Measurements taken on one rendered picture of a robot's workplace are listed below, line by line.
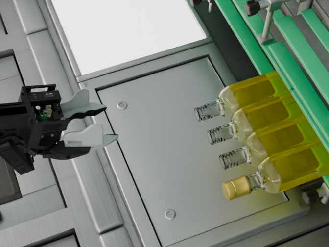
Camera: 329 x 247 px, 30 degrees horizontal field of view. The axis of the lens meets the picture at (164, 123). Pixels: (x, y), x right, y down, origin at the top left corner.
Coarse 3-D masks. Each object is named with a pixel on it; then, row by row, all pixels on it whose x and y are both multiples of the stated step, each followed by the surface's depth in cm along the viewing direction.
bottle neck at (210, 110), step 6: (216, 102) 120; (198, 108) 119; (204, 108) 119; (210, 108) 119; (216, 108) 119; (198, 114) 119; (204, 114) 119; (210, 114) 119; (216, 114) 120; (198, 120) 120
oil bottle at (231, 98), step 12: (276, 72) 122; (240, 84) 121; (252, 84) 121; (264, 84) 121; (276, 84) 121; (228, 96) 119; (240, 96) 119; (252, 96) 119; (264, 96) 119; (228, 108) 119
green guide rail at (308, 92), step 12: (276, 48) 121; (288, 48) 121; (276, 60) 120; (288, 60) 119; (288, 72) 118; (300, 72) 118; (300, 84) 116; (312, 84) 117; (300, 96) 115; (312, 96) 115; (312, 108) 113; (324, 108) 113; (324, 120) 112; (324, 132) 110
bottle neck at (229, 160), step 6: (234, 150) 114; (240, 150) 114; (222, 156) 113; (228, 156) 113; (234, 156) 113; (240, 156) 113; (246, 156) 113; (222, 162) 115; (228, 162) 113; (234, 162) 113; (240, 162) 114; (228, 168) 114
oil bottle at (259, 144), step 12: (288, 120) 116; (300, 120) 116; (264, 132) 114; (276, 132) 114; (288, 132) 114; (300, 132) 114; (312, 132) 114; (252, 144) 113; (264, 144) 113; (276, 144) 113; (288, 144) 113; (300, 144) 114; (252, 156) 113; (264, 156) 112
